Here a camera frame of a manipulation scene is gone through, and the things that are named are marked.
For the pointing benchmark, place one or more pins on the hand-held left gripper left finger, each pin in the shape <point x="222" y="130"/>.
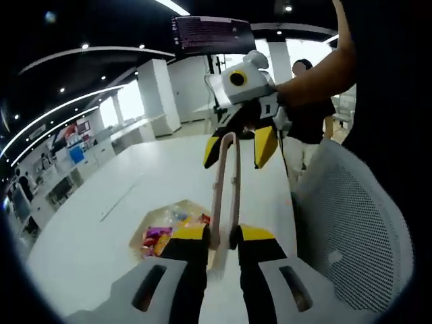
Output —
<point x="182" y="280"/>

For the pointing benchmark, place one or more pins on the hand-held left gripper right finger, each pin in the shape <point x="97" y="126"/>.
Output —
<point x="263" y="280"/>

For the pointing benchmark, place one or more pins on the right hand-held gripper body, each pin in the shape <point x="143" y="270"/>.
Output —
<point x="253" y="84"/>

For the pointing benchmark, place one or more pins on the pile of food snack packets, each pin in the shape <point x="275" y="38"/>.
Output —
<point x="157" y="236"/>

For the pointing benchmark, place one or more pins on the cream hexagonal container tray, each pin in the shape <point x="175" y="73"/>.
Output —
<point x="140" y="233"/>

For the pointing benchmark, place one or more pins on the dark monitor screen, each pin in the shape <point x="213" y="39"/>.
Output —
<point x="212" y="35"/>

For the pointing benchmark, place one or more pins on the white square pillar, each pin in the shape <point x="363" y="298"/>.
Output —
<point x="158" y="98"/>

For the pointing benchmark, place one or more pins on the white mesh office chair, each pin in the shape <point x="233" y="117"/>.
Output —
<point x="354" y="219"/>

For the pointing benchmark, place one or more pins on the blue storage bin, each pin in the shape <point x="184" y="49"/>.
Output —
<point x="76" y="155"/>

